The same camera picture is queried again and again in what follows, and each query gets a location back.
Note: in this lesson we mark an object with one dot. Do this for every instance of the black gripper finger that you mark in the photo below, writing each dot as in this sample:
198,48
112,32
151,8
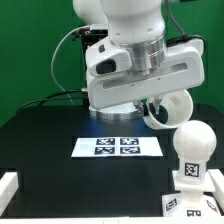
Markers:
154,104
141,107

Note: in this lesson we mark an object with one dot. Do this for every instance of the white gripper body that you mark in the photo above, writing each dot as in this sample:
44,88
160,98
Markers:
111,82

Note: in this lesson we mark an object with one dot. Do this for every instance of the white cylindrical lamp shade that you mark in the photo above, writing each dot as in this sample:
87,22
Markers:
175,109

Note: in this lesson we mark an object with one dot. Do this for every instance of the white lamp bulb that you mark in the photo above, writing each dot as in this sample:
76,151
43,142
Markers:
194,142

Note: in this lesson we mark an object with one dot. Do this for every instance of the white lamp base with tags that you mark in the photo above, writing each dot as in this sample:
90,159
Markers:
190,199

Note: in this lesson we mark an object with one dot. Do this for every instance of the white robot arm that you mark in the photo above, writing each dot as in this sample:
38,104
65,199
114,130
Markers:
133,61

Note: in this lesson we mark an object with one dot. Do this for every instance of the white sheet with tags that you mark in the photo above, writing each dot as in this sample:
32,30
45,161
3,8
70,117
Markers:
117,147

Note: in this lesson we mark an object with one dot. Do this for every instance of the black camera on stand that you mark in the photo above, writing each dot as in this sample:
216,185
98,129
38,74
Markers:
89,35

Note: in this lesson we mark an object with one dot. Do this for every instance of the white right corner bracket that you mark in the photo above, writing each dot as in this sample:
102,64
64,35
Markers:
218,181

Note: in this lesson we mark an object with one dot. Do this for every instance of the white corner bracket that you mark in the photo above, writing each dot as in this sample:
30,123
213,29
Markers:
8,187
218,181

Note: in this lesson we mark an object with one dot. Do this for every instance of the white left corner bracket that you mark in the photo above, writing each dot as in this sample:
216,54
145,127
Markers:
8,187

